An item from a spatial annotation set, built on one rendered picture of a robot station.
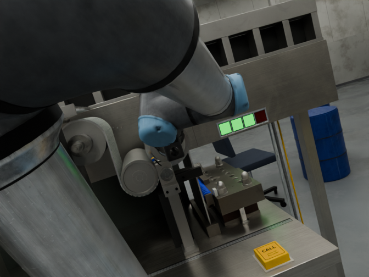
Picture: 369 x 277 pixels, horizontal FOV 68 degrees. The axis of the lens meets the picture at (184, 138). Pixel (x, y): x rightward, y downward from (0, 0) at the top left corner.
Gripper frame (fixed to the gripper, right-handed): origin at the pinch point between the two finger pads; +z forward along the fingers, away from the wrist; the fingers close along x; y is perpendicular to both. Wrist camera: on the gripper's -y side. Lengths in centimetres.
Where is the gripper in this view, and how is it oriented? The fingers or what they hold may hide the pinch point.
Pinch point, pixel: (171, 152)
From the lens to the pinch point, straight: 85.9
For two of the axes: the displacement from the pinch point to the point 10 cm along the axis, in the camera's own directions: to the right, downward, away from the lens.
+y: -3.4, -7.9, 5.1
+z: 0.4, 5.3, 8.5
